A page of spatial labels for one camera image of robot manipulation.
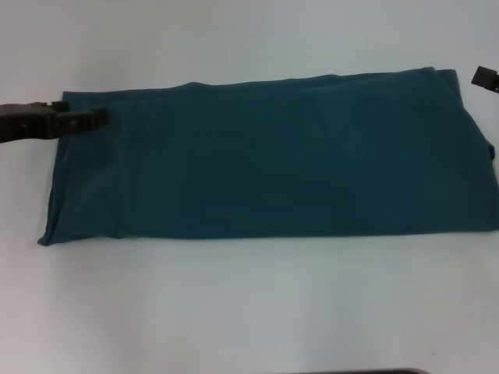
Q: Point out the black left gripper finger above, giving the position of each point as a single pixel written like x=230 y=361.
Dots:
x=89 y=118
x=58 y=106

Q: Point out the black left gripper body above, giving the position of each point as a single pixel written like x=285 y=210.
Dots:
x=27 y=122

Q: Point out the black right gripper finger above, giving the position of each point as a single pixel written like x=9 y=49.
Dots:
x=485 y=78

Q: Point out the teal FREE print T-shirt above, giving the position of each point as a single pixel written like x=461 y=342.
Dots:
x=273 y=156

